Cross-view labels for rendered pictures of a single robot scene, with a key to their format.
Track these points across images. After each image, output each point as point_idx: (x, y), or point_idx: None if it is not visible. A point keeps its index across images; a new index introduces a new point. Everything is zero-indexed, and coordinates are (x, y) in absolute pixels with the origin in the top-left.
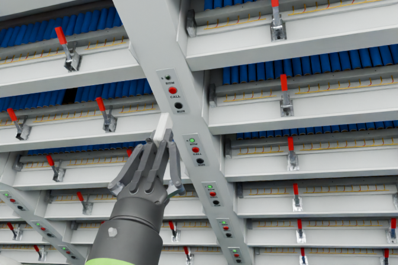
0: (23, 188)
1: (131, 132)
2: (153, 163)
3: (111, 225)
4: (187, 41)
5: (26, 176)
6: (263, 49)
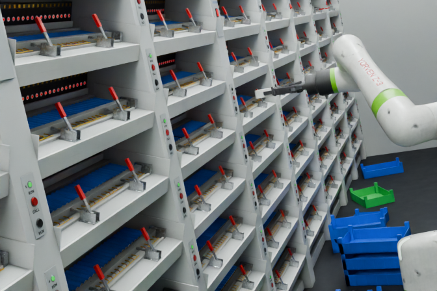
0: (196, 233)
1: (227, 135)
2: (286, 86)
3: (318, 71)
4: None
5: None
6: (242, 75)
